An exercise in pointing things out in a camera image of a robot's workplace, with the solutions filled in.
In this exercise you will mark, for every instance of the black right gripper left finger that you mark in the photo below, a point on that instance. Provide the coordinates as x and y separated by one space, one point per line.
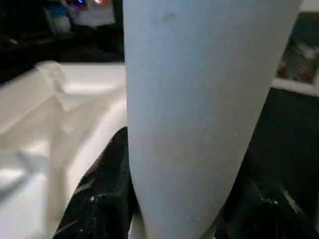
99 199

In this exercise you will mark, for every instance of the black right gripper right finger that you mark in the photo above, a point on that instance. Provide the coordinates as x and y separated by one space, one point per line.
269 209

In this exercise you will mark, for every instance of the white plastic table top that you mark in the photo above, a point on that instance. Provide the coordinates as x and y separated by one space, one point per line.
60 129

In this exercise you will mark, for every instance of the white plastic table leg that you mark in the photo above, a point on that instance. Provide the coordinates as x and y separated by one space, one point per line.
199 99

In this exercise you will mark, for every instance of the black table mat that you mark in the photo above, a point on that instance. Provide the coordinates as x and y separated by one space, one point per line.
294 134

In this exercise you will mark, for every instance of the white glass door cabinet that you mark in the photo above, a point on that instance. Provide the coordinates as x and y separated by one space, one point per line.
301 55

